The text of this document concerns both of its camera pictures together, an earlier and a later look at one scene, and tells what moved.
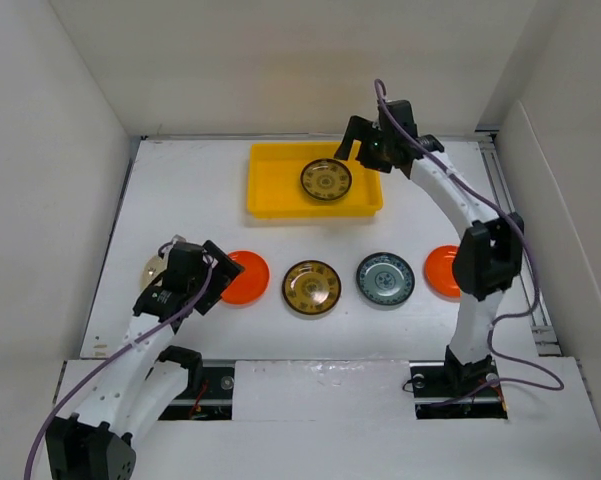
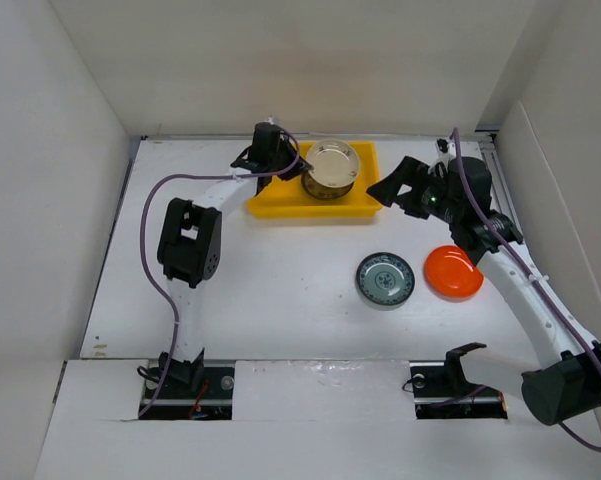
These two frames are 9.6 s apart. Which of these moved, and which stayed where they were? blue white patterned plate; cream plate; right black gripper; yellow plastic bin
Moved: right black gripper; cream plate
Stayed: yellow plastic bin; blue white patterned plate
